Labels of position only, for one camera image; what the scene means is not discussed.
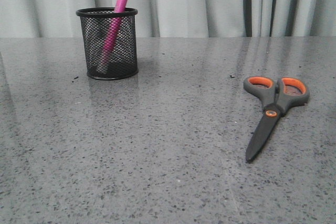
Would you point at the magenta marker pen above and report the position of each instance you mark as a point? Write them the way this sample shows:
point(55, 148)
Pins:
point(111, 37)

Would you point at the grey orange scissors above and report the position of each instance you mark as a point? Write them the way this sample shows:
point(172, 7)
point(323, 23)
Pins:
point(277, 98)

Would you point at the black mesh pen holder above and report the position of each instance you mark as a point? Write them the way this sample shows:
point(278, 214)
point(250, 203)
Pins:
point(95, 24)

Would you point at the grey curtain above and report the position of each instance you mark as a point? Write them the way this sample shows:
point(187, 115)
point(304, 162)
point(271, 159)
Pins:
point(177, 18)

